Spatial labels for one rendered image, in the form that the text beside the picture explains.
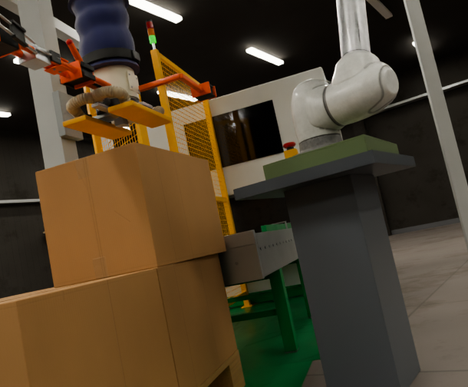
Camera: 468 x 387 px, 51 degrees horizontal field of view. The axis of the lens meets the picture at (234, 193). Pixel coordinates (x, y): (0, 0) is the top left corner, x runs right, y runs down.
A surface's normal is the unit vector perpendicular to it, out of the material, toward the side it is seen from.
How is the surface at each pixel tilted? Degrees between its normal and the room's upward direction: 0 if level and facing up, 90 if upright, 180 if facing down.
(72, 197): 90
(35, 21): 90
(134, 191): 90
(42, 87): 90
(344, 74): 72
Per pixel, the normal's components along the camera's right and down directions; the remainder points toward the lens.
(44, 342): 0.94, -0.22
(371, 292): -0.55, 0.03
